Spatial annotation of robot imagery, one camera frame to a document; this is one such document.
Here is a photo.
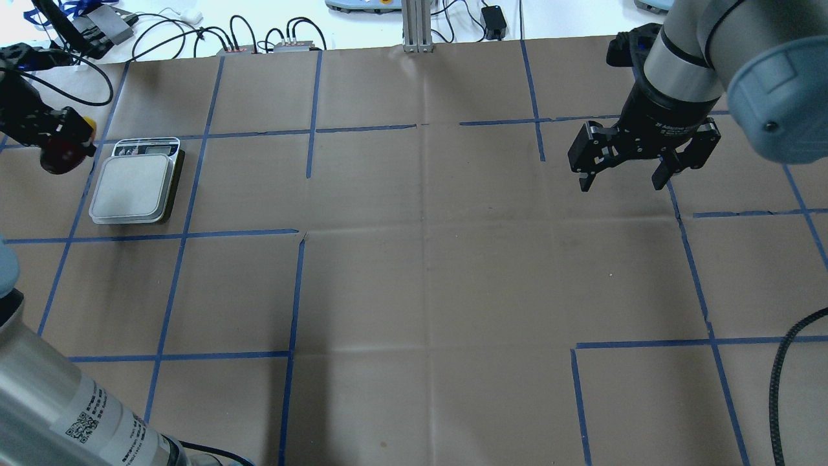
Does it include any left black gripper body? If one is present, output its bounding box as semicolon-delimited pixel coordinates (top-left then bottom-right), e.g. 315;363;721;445
1;43;75;148

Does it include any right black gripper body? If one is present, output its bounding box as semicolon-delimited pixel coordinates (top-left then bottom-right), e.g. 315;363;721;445
602;29;719;169

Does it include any red mango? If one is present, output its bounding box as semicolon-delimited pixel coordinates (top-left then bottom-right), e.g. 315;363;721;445
39;138;96;175

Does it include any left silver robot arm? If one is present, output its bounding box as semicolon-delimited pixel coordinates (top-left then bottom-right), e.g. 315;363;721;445
1;43;250;465

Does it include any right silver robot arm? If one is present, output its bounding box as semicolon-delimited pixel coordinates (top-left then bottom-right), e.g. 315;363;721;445
568;1;827;192

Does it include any white digital kitchen scale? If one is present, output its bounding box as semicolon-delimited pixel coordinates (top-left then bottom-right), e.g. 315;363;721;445
88;137;184;225

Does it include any black power adapter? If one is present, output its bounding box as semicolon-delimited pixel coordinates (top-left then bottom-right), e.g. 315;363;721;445
480;4;508;39

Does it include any grey usb hub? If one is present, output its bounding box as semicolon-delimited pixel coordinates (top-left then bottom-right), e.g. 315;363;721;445
271;41;321;53
216;45;254;56

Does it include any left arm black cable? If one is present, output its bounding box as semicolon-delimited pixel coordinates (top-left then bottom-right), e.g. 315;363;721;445
13;55;116;107

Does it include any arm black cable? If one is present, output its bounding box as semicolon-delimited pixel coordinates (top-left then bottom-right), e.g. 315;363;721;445
13;55;116;107
770;307;828;466

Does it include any grey box with cables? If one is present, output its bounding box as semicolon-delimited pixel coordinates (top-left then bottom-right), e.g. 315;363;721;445
67;4;137;60

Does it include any aluminium frame post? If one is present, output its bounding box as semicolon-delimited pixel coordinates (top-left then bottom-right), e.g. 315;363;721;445
401;0;433;53

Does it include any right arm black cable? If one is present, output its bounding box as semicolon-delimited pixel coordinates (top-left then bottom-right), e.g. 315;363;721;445
770;307;828;466

